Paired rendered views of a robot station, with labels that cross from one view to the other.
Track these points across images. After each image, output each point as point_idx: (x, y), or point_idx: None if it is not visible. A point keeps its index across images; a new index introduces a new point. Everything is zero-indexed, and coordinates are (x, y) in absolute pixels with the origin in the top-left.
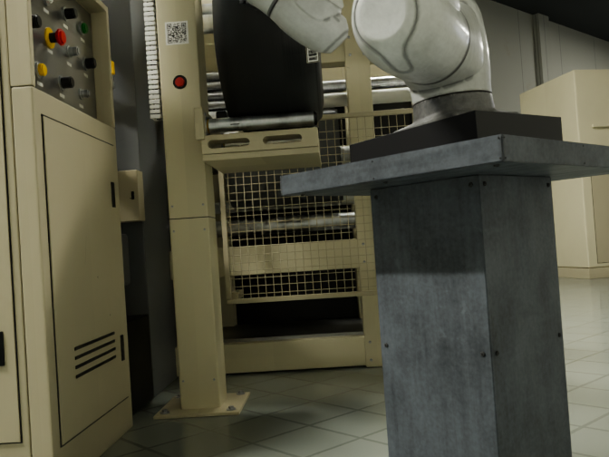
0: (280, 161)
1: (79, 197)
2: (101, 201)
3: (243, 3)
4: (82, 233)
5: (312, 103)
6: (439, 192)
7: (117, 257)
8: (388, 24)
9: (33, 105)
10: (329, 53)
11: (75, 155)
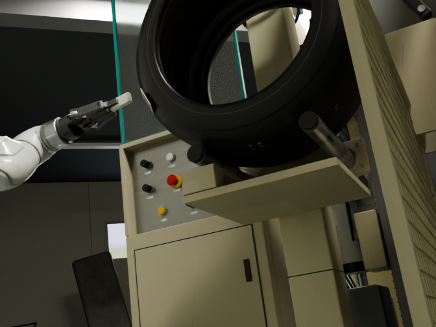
0: (264, 199)
1: (181, 290)
2: (221, 283)
3: (96, 129)
4: (187, 316)
5: (194, 137)
6: None
7: (257, 326)
8: None
9: (126, 248)
10: (2, 189)
11: (176, 260)
